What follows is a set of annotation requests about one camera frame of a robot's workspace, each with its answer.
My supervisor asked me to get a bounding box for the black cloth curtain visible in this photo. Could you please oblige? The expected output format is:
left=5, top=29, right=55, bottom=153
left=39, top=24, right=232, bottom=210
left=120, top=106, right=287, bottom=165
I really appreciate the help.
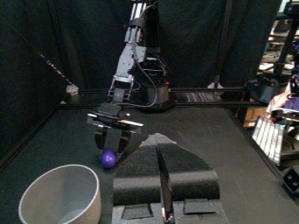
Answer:
left=0, top=0, right=283, bottom=158

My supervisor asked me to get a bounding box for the white keyboard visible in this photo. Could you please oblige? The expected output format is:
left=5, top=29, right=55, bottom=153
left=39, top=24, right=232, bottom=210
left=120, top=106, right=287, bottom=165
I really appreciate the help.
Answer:
left=250, top=115, right=288, bottom=166

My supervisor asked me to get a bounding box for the thin diagonal brace rod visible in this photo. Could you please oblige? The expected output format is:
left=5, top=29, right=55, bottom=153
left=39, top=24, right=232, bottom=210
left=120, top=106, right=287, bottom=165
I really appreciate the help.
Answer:
left=38, top=52, right=75, bottom=86

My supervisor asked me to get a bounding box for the grey bowl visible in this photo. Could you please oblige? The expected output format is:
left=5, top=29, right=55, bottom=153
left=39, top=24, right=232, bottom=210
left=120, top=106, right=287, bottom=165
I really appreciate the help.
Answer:
left=17, top=164, right=103, bottom=224

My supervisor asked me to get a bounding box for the purple toy eggplant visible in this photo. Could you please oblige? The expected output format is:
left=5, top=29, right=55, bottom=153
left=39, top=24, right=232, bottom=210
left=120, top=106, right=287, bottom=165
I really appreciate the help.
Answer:
left=100, top=148, right=118, bottom=170

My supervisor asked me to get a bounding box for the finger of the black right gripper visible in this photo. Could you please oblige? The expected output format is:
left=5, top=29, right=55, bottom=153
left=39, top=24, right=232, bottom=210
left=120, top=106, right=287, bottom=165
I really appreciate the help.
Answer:
left=92, top=127, right=108, bottom=151
left=116, top=130, right=135, bottom=161

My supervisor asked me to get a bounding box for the black vertical frame post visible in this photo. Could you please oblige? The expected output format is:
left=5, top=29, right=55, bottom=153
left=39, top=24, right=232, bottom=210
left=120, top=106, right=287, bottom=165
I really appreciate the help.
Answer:
left=215, top=0, right=234, bottom=88

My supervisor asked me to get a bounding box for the small black box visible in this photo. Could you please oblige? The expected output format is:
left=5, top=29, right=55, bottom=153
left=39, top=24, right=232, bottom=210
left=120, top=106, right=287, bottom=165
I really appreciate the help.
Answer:
left=282, top=165, right=299, bottom=197

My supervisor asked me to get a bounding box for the wooden box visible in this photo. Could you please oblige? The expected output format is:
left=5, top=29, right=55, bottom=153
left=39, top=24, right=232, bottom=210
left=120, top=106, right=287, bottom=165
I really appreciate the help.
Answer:
left=242, top=106, right=271, bottom=129

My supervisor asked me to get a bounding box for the black horizontal frame rail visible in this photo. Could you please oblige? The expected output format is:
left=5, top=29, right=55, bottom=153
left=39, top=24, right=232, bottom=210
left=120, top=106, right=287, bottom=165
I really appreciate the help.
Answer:
left=58, top=100, right=267, bottom=109

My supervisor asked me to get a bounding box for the white frame bracket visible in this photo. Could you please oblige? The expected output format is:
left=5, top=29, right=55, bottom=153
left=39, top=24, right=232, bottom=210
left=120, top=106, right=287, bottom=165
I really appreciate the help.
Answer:
left=64, top=83, right=80, bottom=96
left=207, top=81, right=226, bottom=89

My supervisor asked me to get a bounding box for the black camera stand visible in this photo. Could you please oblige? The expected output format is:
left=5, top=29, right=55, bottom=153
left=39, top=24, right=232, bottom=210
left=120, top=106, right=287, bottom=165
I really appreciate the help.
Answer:
left=244, top=0, right=299, bottom=103

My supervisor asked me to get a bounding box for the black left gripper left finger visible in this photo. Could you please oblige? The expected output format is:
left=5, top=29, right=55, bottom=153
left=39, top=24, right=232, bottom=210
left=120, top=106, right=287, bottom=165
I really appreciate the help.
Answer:
left=111, top=133, right=175, bottom=224

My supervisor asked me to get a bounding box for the black vent grille plate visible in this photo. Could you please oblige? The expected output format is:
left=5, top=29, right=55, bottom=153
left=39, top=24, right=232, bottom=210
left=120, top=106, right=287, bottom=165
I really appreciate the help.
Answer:
left=183, top=92, right=220, bottom=103

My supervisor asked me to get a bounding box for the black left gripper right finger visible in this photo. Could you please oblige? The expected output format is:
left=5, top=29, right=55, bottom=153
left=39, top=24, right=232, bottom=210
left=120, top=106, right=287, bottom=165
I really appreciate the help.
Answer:
left=156, top=142, right=231, bottom=224

